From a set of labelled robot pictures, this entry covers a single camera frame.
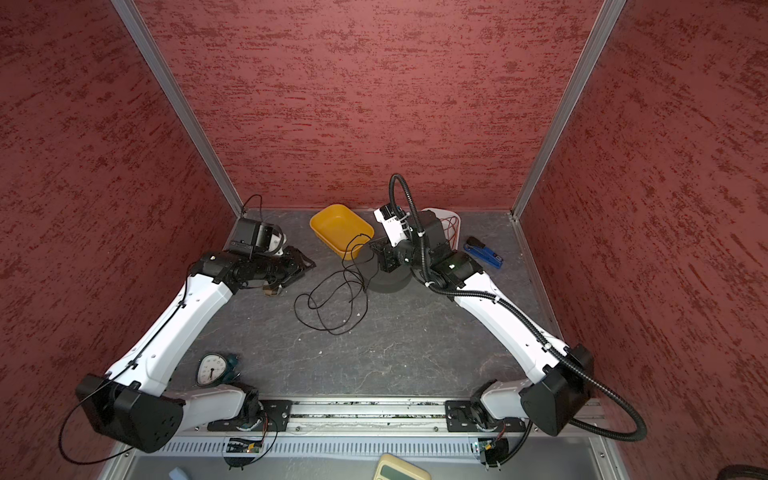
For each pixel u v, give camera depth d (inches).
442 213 47.9
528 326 17.1
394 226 24.4
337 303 37.3
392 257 24.9
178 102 34.4
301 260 27.4
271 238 24.4
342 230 45.0
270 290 36.6
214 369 30.5
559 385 15.2
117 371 15.5
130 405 14.5
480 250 40.7
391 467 25.9
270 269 24.5
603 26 28.7
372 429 29.0
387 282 37.9
